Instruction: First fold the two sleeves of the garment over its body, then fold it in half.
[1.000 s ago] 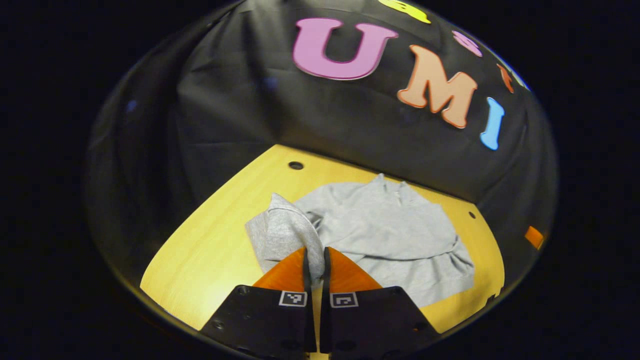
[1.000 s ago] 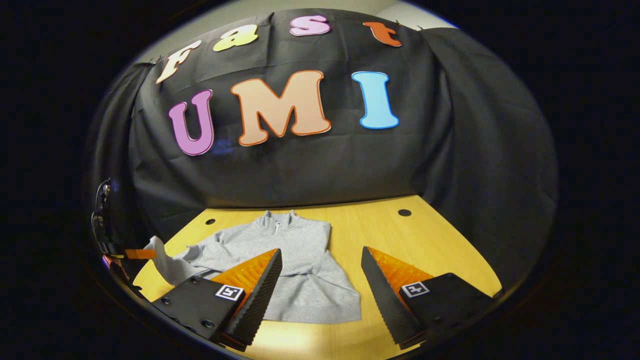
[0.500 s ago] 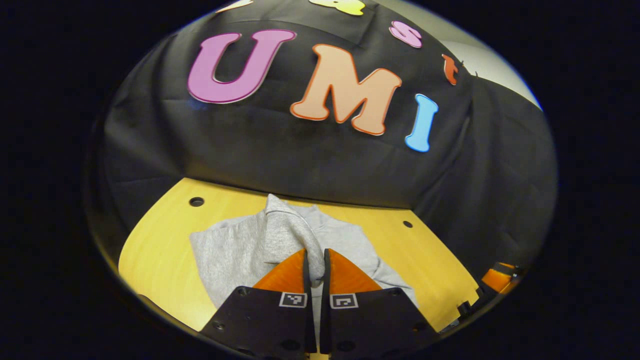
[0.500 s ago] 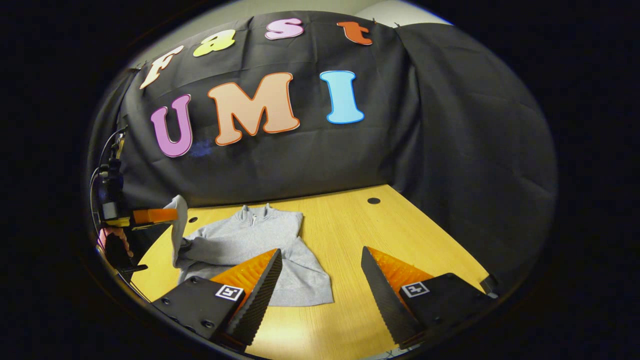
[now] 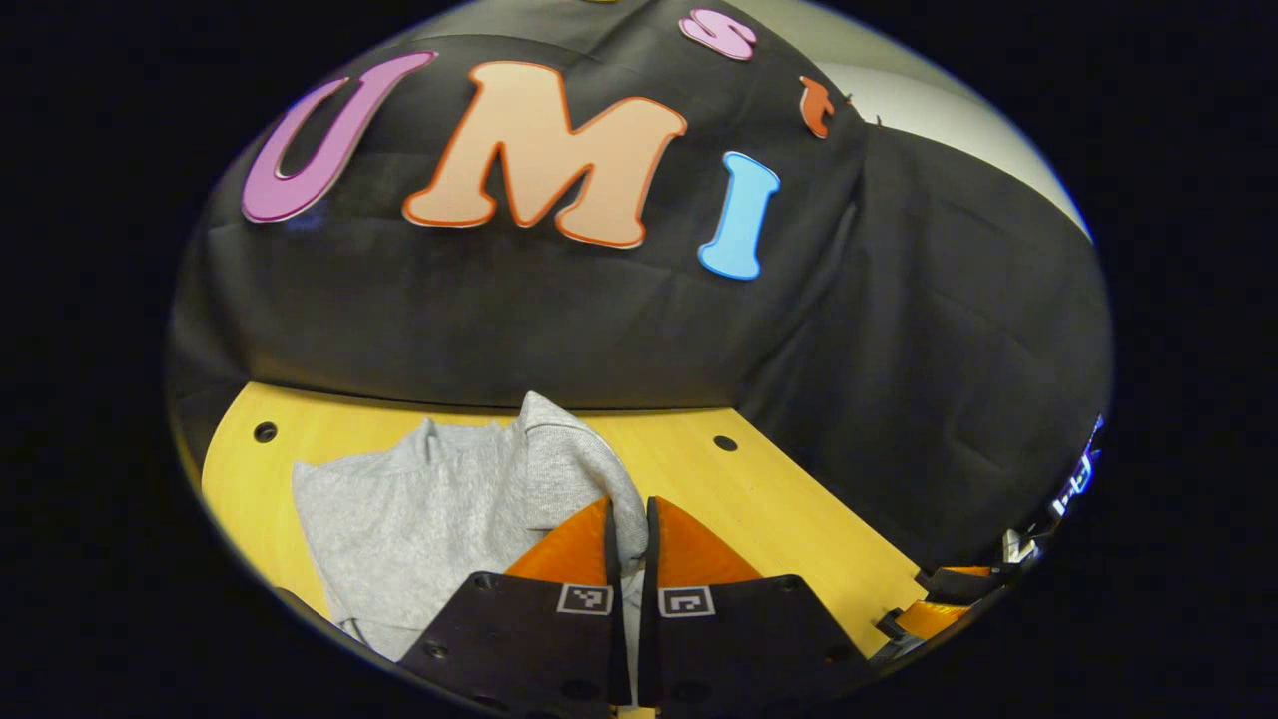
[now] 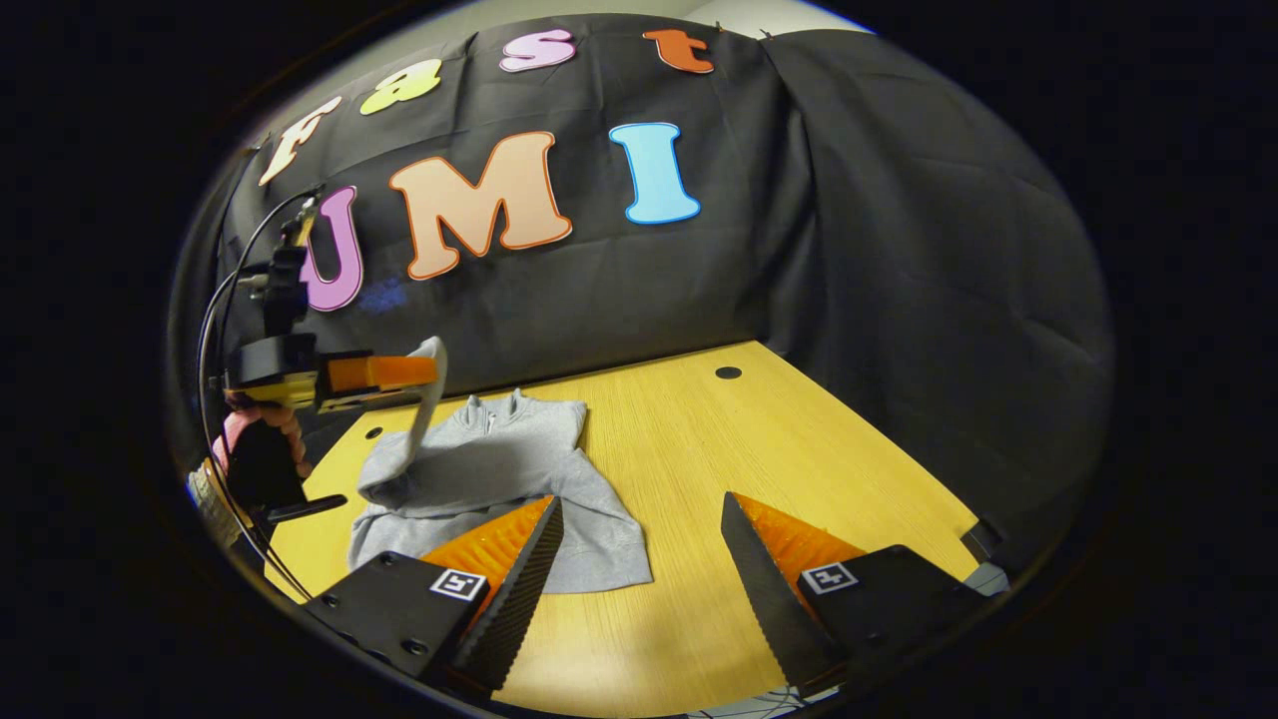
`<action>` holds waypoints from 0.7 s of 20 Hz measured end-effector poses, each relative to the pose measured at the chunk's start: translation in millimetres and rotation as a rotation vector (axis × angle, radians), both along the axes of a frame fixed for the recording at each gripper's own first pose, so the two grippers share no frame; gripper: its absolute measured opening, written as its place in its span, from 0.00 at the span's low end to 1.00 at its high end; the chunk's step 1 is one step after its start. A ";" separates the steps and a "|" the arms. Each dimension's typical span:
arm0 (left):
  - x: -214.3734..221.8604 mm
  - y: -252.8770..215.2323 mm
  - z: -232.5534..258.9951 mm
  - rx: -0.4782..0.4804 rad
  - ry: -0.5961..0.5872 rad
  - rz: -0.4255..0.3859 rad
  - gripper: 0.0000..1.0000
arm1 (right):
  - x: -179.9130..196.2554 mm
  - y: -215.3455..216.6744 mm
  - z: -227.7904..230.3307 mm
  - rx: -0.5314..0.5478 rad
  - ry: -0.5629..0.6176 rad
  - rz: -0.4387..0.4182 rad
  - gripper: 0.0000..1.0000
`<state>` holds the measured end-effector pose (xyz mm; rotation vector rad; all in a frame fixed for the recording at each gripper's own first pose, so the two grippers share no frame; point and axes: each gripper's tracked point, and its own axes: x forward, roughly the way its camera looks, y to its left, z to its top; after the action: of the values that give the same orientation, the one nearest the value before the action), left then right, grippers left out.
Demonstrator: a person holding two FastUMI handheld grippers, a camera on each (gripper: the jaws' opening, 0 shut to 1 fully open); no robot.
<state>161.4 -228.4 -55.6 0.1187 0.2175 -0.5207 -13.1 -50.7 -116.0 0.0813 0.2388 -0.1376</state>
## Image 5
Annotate black backdrop cloth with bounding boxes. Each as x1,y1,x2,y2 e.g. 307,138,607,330
165,0,1114,570

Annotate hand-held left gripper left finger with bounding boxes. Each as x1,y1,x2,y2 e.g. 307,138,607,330
424,496,634,719

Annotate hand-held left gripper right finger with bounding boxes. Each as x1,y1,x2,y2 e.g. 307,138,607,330
639,496,875,719

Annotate gray sweatshirt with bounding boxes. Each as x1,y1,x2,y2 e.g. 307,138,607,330
292,390,652,700

